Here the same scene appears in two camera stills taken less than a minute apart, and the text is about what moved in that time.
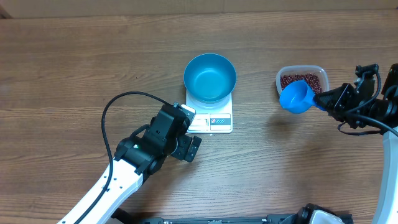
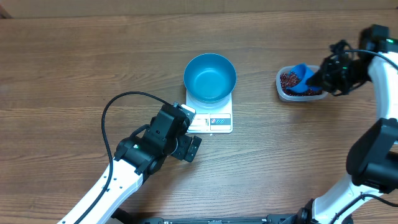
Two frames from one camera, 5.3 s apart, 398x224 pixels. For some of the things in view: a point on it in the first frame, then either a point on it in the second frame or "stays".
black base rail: (121, 218) stays
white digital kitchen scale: (214, 119) stays
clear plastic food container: (316, 76) stays
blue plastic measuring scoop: (298, 96) to (305, 73)
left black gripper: (184, 141) stays
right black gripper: (336, 100) to (322, 79)
